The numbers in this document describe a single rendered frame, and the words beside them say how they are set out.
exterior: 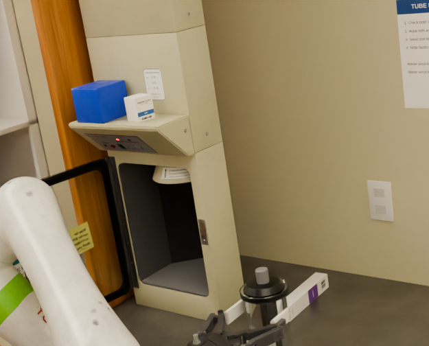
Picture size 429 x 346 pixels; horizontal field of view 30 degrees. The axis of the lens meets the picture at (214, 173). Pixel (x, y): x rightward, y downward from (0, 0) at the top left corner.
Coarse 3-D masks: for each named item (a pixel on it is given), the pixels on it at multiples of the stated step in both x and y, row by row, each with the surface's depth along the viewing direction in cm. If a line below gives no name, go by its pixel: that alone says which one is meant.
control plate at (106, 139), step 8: (88, 136) 211; (96, 136) 208; (104, 136) 206; (112, 136) 204; (120, 136) 202; (128, 136) 200; (136, 136) 198; (104, 144) 212; (112, 144) 210; (128, 144) 205; (136, 144) 203; (144, 144) 201
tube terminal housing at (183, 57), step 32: (192, 32) 196; (96, 64) 213; (128, 64) 205; (160, 64) 198; (192, 64) 197; (192, 96) 198; (192, 128) 199; (128, 160) 216; (160, 160) 209; (192, 160) 202; (224, 160) 209; (224, 192) 210; (128, 224) 225; (224, 224) 211; (224, 256) 212; (160, 288) 225; (224, 288) 213
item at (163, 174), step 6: (156, 168) 216; (162, 168) 213; (168, 168) 212; (174, 168) 211; (180, 168) 211; (156, 174) 215; (162, 174) 213; (168, 174) 212; (174, 174) 211; (180, 174) 211; (186, 174) 211; (156, 180) 215; (162, 180) 213; (168, 180) 212; (174, 180) 211; (180, 180) 211; (186, 180) 210
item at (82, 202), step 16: (96, 160) 217; (48, 176) 208; (80, 176) 214; (96, 176) 218; (64, 192) 211; (80, 192) 215; (96, 192) 218; (64, 208) 212; (80, 208) 215; (96, 208) 219; (80, 224) 216; (96, 224) 219; (80, 240) 216; (96, 240) 220; (112, 240) 223; (80, 256) 217; (96, 256) 220; (112, 256) 224; (96, 272) 221; (112, 272) 225; (112, 288) 225
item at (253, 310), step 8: (240, 288) 179; (248, 296) 174; (272, 296) 173; (248, 304) 176; (256, 304) 174; (264, 304) 174; (272, 304) 174; (280, 304) 175; (248, 312) 177; (256, 312) 175; (264, 312) 174; (272, 312) 174; (280, 312) 175; (248, 320) 178; (256, 320) 176; (264, 320) 175; (288, 328) 178; (288, 336) 178; (272, 344) 176; (280, 344) 177; (288, 344) 178
